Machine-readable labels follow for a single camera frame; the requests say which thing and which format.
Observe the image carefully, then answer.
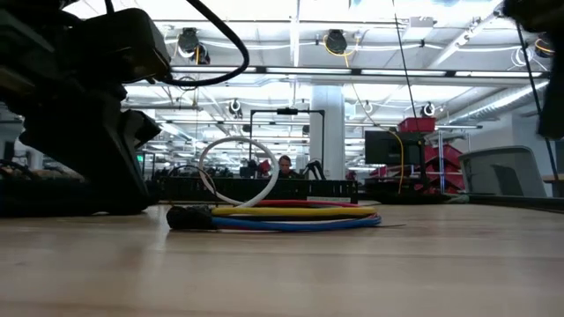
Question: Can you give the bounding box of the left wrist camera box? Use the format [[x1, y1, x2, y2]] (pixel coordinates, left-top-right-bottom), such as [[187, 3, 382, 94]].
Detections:
[[81, 7, 173, 85]]

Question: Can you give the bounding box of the black monitor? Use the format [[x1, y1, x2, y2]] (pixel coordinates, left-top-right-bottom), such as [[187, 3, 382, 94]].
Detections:
[[364, 130, 422, 166]]

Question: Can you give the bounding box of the black slotted cable duct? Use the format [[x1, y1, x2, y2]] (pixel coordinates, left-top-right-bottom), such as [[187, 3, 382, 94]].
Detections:
[[152, 175, 359, 204]]

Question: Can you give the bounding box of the black hanging cable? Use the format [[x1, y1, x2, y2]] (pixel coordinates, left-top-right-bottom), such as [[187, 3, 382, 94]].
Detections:
[[391, 0, 419, 132], [515, 21, 560, 182]]

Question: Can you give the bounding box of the red bin rack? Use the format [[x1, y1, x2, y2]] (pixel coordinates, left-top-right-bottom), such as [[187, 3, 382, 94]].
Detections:
[[422, 143, 464, 195]]

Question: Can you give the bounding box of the silver spiral ceiling duct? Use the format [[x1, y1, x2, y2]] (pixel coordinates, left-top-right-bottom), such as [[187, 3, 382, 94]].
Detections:
[[449, 78, 552, 127]]

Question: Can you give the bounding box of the black station frame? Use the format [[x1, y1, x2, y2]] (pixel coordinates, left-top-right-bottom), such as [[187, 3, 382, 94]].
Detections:
[[249, 108, 326, 180]]

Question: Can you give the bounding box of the red plastic bin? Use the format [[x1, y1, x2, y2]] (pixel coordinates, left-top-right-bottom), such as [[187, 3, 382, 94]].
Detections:
[[397, 116, 437, 134]]

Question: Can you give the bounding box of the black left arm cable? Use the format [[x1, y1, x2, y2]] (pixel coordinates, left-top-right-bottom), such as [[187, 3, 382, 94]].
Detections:
[[153, 0, 251, 88]]

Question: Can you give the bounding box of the person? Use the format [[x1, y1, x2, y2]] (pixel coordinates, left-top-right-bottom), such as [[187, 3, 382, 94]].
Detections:
[[275, 154, 305, 180]]

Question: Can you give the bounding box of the yellow hanging cable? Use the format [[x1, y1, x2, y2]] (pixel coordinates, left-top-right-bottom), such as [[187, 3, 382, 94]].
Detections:
[[387, 129, 406, 195]]

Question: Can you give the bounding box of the overhead light bar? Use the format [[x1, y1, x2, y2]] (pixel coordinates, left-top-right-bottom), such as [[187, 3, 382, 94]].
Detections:
[[169, 64, 547, 77]]

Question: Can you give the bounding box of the bundle of coloured cables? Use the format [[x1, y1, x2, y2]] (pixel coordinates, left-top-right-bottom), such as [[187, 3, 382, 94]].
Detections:
[[253, 199, 361, 209]]

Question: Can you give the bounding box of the white building column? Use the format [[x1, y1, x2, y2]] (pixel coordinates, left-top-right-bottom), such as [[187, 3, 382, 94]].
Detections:
[[309, 83, 346, 181]]

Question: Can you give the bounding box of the white cable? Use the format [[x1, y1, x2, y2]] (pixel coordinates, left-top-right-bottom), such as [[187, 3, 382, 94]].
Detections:
[[197, 136, 281, 209]]

